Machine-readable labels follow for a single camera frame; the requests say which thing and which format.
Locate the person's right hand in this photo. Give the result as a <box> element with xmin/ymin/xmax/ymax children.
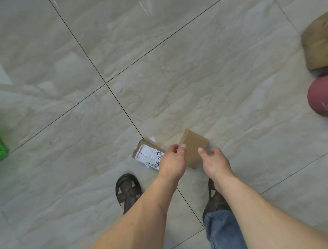
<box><xmin>198</xmin><ymin>147</ymin><xmax>235</xmax><ymax>189</ymax></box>

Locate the dark red round object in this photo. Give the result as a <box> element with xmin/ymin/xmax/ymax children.
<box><xmin>307</xmin><ymin>75</ymin><xmax>328</xmax><ymax>117</ymax></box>

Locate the cardboard box with white label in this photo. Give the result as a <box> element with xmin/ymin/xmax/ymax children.
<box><xmin>131</xmin><ymin>139</ymin><xmax>167</xmax><ymax>171</ymax></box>

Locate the large brown cardboard box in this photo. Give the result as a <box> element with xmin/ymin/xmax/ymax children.
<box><xmin>301</xmin><ymin>11</ymin><xmax>328</xmax><ymax>73</ymax></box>

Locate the person's blue jeans leg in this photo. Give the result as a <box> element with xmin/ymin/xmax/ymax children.
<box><xmin>203</xmin><ymin>209</ymin><xmax>248</xmax><ymax>249</ymax></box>

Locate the person's brown sandal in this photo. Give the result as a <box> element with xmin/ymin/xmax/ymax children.
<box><xmin>202</xmin><ymin>178</ymin><xmax>232</xmax><ymax>227</ymax></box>
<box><xmin>115</xmin><ymin>174</ymin><xmax>142</xmax><ymax>215</ymax></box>

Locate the person's left brown sandal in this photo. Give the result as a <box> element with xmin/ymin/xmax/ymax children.
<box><xmin>115</xmin><ymin>174</ymin><xmax>142</xmax><ymax>215</ymax></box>

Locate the person's left forearm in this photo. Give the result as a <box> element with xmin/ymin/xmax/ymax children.
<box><xmin>88</xmin><ymin>174</ymin><xmax>180</xmax><ymax>249</ymax></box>

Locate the person's left hand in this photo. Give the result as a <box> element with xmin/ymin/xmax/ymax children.
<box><xmin>158</xmin><ymin>144</ymin><xmax>187</xmax><ymax>184</ymax></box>

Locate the green object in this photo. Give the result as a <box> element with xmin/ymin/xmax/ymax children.
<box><xmin>0</xmin><ymin>137</ymin><xmax>10</xmax><ymax>162</ymax></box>

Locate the person's right forearm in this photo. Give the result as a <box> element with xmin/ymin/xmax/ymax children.
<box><xmin>214</xmin><ymin>174</ymin><xmax>328</xmax><ymax>249</ymax></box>

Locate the plain brown cardboard box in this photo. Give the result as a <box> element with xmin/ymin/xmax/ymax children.
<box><xmin>178</xmin><ymin>129</ymin><xmax>210</xmax><ymax>170</ymax></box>

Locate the person's right brown sandal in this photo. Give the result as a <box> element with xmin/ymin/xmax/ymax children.
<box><xmin>202</xmin><ymin>178</ymin><xmax>232</xmax><ymax>227</ymax></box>

